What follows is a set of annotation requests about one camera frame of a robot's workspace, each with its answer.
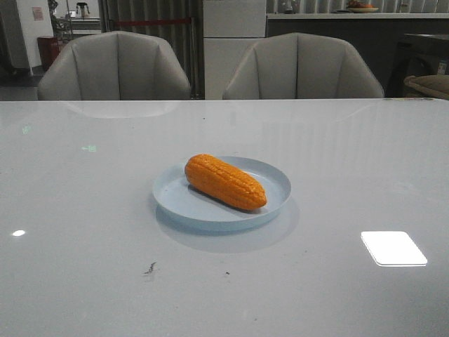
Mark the orange toy corn cob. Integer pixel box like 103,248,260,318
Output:
185,154,267,211

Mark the light blue round plate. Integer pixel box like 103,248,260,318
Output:
152,156,291,234

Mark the right beige leather chair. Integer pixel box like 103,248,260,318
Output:
222,33,384,100

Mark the beige leather chair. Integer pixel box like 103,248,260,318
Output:
37,31,191,100
222,33,384,100

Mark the white cabinet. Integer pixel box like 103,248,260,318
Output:
203,1,267,100

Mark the red barrier belt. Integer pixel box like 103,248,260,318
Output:
112,18,192,27

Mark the left beige leather chair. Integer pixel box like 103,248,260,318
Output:
37,31,191,100

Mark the fruit bowl on counter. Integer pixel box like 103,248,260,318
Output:
347,0,378,13

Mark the red bin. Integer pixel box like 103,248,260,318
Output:
37,36,60,71

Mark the dark counter with white top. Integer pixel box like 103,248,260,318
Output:
266,13,448,98

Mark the tan cushion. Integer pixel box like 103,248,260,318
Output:
403,74,448,100

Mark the pink wall notice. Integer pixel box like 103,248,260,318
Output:
32,6,43,21

